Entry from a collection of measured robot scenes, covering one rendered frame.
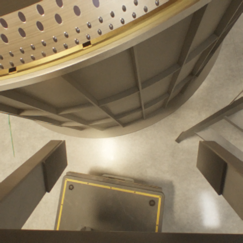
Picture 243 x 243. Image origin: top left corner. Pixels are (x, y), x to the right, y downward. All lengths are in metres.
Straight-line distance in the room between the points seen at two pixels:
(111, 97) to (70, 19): 0.42
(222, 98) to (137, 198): 1.06
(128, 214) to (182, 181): 0.54
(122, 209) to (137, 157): 0.45
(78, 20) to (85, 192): 1.07
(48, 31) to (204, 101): 1.38
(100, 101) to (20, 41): 0.42
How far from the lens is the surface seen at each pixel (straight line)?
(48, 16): 0.38
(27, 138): 1.87
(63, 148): 0.16
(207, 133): 1.23
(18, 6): 0.40
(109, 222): 1.27
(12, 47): 0.42
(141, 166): 1.48
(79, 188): 1.27
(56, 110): 0.81
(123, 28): 0.37
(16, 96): 0.62
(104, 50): 0.37
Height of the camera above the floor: 1.47
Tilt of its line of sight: 77 degrees down
